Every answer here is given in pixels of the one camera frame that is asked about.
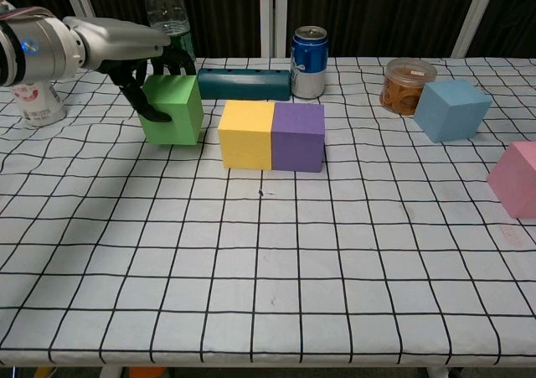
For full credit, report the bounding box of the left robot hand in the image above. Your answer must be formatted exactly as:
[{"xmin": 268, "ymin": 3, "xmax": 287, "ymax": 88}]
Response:
[{"xmin": 62, "ymin": 16, "xmax": 198, "ymax": 123}]

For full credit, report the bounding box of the green foam cube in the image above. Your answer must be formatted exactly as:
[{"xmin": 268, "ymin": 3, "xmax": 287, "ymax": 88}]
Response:
[{"xmin": 138, "ymin": 74, "xmax": 205, "ymax": 147}]

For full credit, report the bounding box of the yellow foam cube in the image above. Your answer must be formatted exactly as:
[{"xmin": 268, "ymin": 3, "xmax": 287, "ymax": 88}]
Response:
[{"xmin": 217, "ymin": 99, "xmax": 276, "ymax": 170}]

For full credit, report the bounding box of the purple foam cube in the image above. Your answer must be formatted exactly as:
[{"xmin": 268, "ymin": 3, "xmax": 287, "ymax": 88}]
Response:
[{"xmin": 271, "ymin": 102, "xmax": 326, "ymax": 173}]

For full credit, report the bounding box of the light blue foam cube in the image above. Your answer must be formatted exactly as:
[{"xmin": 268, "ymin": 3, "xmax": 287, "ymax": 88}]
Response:
[{"xmin": 414, "ymin": 80, "xmax": 493, "ymax": 143}]

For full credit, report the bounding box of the pink foam cube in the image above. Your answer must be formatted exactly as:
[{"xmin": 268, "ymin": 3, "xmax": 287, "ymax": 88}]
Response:
[{"xmin": 487, "ymin": 140, "xmax": 536, "ymax": 220}]

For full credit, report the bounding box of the clear water bottle green label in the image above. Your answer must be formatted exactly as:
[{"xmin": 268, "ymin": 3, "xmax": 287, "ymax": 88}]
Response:
[{"xmin": 144, "ymin": 0, "xmax": 198, "ymax": 67}]

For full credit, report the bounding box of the dark teal plastic case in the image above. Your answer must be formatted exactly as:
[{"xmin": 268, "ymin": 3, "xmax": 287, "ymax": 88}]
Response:
[{"xmin": 196, "ymin": 68, "xmax": 291, "ymax": 101}]

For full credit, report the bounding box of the blue soda can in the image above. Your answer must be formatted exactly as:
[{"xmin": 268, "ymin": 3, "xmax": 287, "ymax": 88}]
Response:
[{"xmin": 290, "ymin": 25, "xmax": 329, "ymax": 100}]

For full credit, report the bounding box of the white black-grid tablecloth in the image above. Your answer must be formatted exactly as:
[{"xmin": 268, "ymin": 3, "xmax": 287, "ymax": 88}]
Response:
[{"xmin": 0, "ymin": 54, "xmax": 536, "ymax": 369}]

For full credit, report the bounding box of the clear jar of rubber bands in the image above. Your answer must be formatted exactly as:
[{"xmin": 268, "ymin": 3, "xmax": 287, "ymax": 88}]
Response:
[{"xmin": 379, "ymin": 57, "xmax": 438, "ymax": 112}]

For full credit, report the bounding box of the orange object under table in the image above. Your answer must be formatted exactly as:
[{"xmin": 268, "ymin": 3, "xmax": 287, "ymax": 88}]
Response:
[{"xmin": 128, "ymin": 367, "xmax": 167, "ymax": 378}]

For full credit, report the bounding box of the pink wire bundle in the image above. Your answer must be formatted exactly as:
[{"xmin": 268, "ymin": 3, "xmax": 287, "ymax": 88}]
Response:
[{"xmin": 0, "ymin": 5, "xmax": 54, "ymax": 19}]

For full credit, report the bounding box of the upright white frame post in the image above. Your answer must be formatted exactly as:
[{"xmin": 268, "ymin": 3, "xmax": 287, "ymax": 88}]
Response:
[
  {"xmin": 274, "ymin": 0, "xmax": 289, "ymax": 59},
  {"xmin": 259, "ymin": 0, "xmax": 276, "ymax": 59}
]

